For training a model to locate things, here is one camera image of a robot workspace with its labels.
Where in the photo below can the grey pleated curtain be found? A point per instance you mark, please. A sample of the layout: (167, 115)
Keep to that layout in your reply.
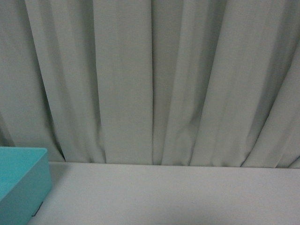
(153, 82)

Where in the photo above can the turquoise storage box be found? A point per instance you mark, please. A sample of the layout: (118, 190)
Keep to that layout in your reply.
(25, 181)

